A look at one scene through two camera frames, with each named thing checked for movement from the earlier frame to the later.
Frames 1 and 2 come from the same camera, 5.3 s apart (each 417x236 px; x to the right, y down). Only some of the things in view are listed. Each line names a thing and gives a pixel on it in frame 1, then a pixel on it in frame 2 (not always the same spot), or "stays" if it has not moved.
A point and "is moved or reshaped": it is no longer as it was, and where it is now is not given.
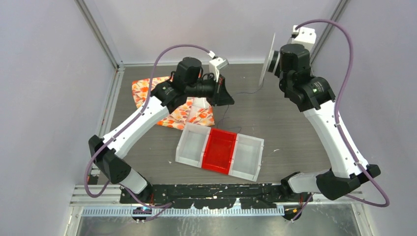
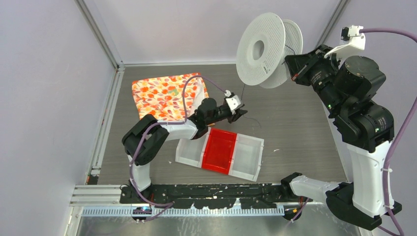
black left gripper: [222, 96] → [233, 117]
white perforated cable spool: [272, 63] is moved or reshaped
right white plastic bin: [247, 157] stays
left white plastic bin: [191, 149] stays
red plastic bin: [219, 150] stays
